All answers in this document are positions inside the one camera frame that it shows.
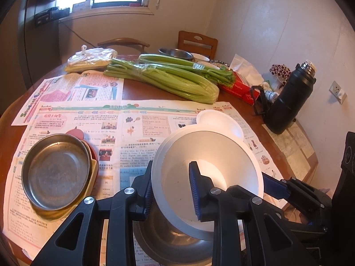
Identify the small steel bowl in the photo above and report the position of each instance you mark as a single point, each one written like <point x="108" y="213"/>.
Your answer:
<point x="174" y="53"/>

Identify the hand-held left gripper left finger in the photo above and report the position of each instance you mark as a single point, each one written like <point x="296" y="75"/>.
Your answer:
<point x="142" y="196"/>

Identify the small white bowl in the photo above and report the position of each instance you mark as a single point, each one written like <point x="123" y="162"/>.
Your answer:
<point x="219" y="122"/>
<point x="201" y="57"/>

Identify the large steel bowl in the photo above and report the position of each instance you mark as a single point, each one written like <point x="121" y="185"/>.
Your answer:
<point x="172" y="243"/>

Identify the small printed newspaper sheet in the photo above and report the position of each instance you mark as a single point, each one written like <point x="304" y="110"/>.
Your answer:
<point x="69" y="91"/>

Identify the patterned plate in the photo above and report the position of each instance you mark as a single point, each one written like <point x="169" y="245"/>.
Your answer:
<point x="220" y="64"/>

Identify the small white bottle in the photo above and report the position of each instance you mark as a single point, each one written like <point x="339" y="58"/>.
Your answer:
<point x="270" y="92"/>

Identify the clear plastic food bag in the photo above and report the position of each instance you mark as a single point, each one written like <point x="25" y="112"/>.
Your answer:
<point x="88" y="61"/>

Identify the round steel plate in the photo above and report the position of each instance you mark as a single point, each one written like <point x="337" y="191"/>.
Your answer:
<point x="55" y="171"/>

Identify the small jar on windowsill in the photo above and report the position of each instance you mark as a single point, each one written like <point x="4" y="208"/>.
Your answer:
<point x="145" y="1"/>

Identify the small celery bunch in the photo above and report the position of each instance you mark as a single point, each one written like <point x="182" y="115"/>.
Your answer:
<point x="194" y="68"/>

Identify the red plate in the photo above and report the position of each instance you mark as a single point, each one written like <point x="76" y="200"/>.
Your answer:
<point x="77" y="133"/>

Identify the yellow shell-shaped plate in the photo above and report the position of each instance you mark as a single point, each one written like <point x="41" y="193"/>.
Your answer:
<point x="93" y="169"/>

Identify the grey printed paper sheet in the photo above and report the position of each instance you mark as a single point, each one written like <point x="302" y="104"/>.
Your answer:
<point x="294" y="149"/>

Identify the wooden chair with curved back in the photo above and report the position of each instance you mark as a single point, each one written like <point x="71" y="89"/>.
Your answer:
<point x="124" y="43"/>

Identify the large printed newspaper sheet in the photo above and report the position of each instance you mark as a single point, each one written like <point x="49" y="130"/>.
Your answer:
<point x="138" y="133"/>

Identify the white wall switch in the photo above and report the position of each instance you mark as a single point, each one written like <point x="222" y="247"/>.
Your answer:
<point x="158" y="3"/>

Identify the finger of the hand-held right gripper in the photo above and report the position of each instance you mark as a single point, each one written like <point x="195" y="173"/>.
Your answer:
<point x="274" y="184"/>

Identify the white box on windowsill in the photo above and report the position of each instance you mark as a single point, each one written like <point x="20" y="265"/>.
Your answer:
<point x="81" y="6"/>

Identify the wooden chair with slotted back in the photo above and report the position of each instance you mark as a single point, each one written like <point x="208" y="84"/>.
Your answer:
<point x="197" y="44"/>

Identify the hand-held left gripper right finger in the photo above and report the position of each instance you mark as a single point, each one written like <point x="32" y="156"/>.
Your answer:
<point x="194" y="194"/>

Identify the black device on shelf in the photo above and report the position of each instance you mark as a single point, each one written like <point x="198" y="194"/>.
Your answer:
<point x="51" y="16"/>

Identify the red tissue box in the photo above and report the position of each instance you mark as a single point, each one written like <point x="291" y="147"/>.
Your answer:
<point x="238" y="91"/>

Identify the white wall outlet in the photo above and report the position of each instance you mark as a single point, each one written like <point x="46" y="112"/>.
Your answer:
<point x="337" y="92"/>

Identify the red white beaded ornament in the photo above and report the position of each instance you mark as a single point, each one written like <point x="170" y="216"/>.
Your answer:
<point x="280" y="72"/>

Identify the large celery bunch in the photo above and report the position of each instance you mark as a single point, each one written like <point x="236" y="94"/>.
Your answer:
<point x="172" y="83"/>

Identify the black thermos bottle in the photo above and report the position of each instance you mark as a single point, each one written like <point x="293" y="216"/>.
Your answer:
<point x="288" y="97"/>

